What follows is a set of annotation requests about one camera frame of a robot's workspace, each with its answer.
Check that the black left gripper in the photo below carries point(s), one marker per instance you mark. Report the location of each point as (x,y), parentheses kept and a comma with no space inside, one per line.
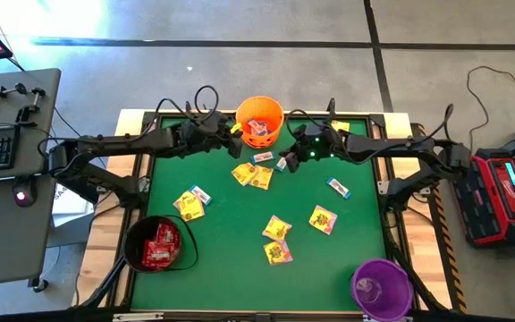
(204,132)

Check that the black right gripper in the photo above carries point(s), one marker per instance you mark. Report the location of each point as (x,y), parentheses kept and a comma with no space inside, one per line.
(324,145)

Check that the white blue candy bar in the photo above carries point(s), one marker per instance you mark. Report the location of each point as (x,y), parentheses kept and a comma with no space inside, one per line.
(263,129)
(253,124)
(200,195)
(263,157)
(281,164)
(339,188)

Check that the yellow Sour Patch pack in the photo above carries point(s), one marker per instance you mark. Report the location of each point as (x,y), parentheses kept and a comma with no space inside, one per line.
(323,219)
(193,214)
(186,200)
(341,125)
(277,229)
(278,253)
(262,178)
(244,173)

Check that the red Skittles candy pack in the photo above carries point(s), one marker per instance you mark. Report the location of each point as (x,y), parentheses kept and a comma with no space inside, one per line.
(157,257)
(170,233)

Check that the black plastic bucket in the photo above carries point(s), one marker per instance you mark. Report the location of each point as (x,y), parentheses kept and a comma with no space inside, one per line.
(134,237)

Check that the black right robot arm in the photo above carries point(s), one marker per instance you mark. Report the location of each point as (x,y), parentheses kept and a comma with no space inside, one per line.
(396,147)

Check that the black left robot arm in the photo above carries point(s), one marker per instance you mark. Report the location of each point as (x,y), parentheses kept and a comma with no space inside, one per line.
(119,143)

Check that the yellow tape tag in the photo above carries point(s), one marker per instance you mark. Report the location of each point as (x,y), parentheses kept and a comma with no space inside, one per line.
(236,129)

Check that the orange pumpkin face bucket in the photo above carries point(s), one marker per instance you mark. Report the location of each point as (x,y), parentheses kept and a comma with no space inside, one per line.
(275,129)

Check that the green table mat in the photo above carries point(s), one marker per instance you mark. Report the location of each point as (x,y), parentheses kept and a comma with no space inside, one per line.
(239,277)

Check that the purple plastic bucket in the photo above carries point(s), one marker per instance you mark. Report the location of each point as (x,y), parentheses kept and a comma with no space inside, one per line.
(382,290)

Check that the yellow black hazard strip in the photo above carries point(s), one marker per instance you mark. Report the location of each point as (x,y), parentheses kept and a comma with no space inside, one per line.
(450,268)

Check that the black computer mouse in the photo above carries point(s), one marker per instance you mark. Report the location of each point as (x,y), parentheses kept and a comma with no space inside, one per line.
(27,200)

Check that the red black tool box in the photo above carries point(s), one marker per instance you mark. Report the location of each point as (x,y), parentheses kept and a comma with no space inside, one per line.
(508,197)

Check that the black desk foot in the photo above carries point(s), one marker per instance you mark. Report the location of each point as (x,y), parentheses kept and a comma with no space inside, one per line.
(38,285)

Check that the grey desk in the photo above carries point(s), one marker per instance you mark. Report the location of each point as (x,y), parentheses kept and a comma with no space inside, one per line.
(7,250)

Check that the black frame clamp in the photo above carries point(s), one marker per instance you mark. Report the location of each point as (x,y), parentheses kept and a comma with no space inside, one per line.
(188,107)
(331,105)

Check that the black table frame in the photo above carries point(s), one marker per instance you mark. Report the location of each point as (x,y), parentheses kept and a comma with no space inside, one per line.
(374,117)

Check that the metal table bracket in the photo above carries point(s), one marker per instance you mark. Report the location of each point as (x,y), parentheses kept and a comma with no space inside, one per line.
(137,316)

